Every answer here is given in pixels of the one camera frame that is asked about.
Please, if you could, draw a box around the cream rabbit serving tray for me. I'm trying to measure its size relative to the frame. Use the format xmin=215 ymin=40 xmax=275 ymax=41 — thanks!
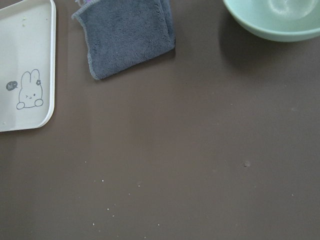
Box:
xmin=0 ymin=0 xmax=57 ymax=132

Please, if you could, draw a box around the grey folded cloth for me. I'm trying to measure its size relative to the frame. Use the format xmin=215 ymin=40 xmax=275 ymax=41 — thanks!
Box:
xmin=72 ymin=0 xmax=176 ymax=80

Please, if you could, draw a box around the mint green bowl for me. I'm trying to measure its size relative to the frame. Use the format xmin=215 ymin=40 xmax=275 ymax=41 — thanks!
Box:
xmin=223 ymin=0 xmax=320 ymax=42

